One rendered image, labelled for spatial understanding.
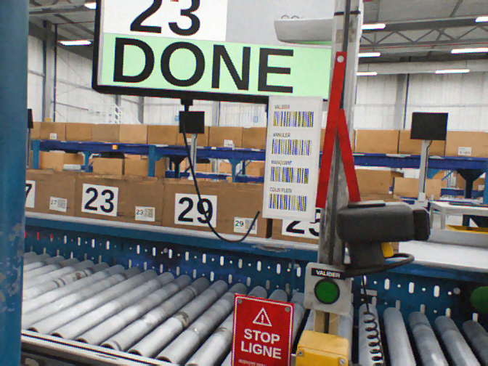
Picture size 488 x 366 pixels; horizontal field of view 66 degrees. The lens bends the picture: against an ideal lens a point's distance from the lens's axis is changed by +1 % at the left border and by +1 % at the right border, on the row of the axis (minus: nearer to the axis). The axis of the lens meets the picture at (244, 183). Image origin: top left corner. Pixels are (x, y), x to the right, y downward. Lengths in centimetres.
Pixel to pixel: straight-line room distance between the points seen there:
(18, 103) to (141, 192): 115
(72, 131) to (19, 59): 745
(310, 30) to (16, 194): 58
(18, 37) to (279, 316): 51
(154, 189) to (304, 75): 83
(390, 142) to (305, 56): 505
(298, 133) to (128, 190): 96
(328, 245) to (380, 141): 516
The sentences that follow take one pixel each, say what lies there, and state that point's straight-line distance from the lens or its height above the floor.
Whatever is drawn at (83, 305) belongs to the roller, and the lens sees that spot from 109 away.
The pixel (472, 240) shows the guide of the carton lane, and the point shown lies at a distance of 158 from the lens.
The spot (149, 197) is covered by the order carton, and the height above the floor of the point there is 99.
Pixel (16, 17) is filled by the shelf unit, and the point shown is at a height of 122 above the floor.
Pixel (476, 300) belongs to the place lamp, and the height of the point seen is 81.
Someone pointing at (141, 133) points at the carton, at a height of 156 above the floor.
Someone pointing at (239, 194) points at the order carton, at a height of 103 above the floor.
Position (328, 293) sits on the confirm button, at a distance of 58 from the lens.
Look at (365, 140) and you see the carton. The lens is 573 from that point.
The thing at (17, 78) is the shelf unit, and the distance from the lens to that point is 29.
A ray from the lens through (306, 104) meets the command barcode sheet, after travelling 60.
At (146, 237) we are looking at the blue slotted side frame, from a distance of 135.
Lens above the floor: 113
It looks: 3 degrees down
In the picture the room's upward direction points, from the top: 3 degrees clockwise
